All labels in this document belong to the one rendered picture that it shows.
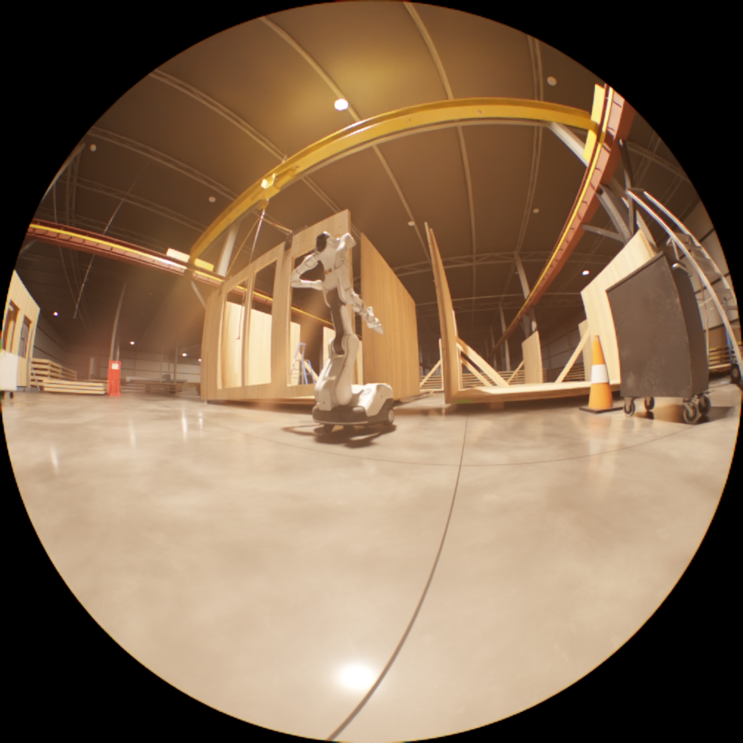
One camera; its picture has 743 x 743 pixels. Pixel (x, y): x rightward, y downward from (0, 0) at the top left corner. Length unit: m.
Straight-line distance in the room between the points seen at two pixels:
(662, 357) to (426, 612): 1.72
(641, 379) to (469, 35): 10.91
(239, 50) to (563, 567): 11.78
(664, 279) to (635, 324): 0.43
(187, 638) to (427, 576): 0.39
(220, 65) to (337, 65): 4.31
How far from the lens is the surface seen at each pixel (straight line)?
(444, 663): 0.35
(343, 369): 1.59
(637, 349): 1.91
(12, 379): 6.11
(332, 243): 1.89
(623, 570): 0.52
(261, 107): 11.51
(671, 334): 1.74
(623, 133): 7.38
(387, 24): 10.65
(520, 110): 6.71
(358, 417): 1.52
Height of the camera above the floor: 0.33
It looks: 5 degrees up
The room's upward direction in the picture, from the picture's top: 2 degrees counter-clockwise
